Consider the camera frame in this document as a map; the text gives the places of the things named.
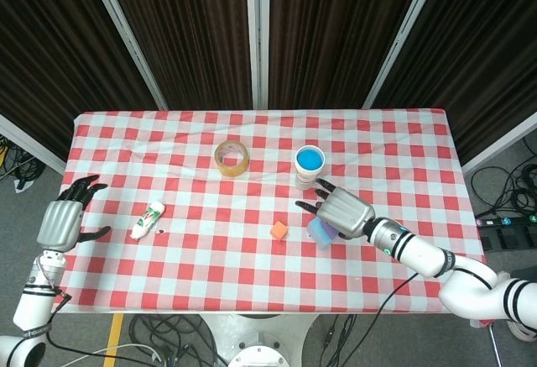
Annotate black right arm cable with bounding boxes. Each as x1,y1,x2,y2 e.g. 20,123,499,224
364,272,420,334

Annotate white paper cups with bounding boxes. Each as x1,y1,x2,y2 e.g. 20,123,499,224
293,144,327,191

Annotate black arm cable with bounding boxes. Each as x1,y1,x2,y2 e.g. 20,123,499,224
37,286,73,349
364,272,420,334

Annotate red white checked tablecloth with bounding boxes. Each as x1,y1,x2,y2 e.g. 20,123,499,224
36,108,500,328

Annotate metal table leg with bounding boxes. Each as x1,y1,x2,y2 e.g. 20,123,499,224
488,328,501,367

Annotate dark brown partition panel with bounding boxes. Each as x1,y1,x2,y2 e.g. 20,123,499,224
102,0,255,111
268,0,430,111
0,0,159,162
372,0,537,163

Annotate yellow floor tape strip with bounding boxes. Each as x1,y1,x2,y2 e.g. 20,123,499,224
102,313,126,367

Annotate aluminium partition post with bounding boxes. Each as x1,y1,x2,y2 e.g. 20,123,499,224
82,0,169,111
244,0,272,111
0,113,67,174
362,0,446,111
460,122,537,175

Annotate blue ball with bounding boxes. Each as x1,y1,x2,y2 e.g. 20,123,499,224
296,148,324,171

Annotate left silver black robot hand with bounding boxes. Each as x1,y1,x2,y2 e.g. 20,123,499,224
36,174,112,253

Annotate black power strip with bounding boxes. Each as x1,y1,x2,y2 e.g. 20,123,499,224
475,212,537,228

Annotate black floor cable tangle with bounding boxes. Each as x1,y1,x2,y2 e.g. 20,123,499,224
125,314,230,367
468,135,537,217
0,134,46,194
308,312,437,367

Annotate black foot pedal unit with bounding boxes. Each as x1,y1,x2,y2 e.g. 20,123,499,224
480,226,537,252

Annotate white floor cable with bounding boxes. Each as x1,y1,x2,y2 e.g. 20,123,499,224
62,343,169,367

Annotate large light blue foam cube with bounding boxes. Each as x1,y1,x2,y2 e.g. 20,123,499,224
306,218,339,251

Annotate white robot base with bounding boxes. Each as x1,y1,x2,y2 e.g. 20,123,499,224
200,312,325,367

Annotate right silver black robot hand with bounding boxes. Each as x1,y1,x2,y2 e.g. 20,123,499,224
295,178,377,241

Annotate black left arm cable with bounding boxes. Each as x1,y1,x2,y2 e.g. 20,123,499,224
37,286,73,349

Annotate small orange foam cube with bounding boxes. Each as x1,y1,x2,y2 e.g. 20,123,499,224
270,220,290,242

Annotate yellow packing tape roll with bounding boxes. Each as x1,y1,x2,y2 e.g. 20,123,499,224
214,140,251,179

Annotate white green label bottle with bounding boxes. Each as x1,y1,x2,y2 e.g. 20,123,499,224
128,201,166,242

